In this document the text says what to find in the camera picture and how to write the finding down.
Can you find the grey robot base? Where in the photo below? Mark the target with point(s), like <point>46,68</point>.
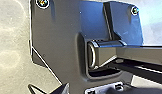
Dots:
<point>57,40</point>

